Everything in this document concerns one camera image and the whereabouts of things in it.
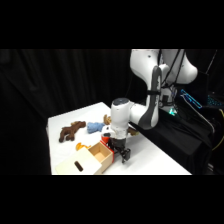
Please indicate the red cube block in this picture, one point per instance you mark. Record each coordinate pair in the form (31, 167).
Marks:
(105, 137)

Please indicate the blue crumpled cloth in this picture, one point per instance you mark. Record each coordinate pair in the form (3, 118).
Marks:
(95, 127)

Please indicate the black curtain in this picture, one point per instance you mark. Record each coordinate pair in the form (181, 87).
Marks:
(40, 83)

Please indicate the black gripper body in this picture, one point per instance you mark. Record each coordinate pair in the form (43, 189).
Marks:
(117, 144)

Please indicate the brown plush moose toy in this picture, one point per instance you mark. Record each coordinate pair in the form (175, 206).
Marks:
(70, 131)

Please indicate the wooden drawer with red front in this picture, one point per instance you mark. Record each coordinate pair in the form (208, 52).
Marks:
(101, 152)

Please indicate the black covered robot stand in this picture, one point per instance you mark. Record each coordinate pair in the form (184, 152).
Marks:
(180, 136)

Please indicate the small green light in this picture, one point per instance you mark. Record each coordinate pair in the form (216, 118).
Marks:
(172, 111)

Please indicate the tan small plush toy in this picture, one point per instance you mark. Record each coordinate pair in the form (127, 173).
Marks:
(106, 119)

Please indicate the brass coloured wrist bracket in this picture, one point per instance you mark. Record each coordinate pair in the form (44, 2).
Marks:
(133, 132)

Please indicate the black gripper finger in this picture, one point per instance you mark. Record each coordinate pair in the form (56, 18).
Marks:
(111, 146)
(126, 156)

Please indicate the orange small toy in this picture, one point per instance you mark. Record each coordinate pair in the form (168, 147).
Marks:
(82, 146)

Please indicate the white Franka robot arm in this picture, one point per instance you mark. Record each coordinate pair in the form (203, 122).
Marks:
(150, 100)

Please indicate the blue lit device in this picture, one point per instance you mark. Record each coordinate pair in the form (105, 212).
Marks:
(191, 99)

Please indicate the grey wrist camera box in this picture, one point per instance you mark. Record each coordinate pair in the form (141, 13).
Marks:
(106, 129)

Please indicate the light wooden drawer case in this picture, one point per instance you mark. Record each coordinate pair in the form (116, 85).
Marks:
(77, 162)

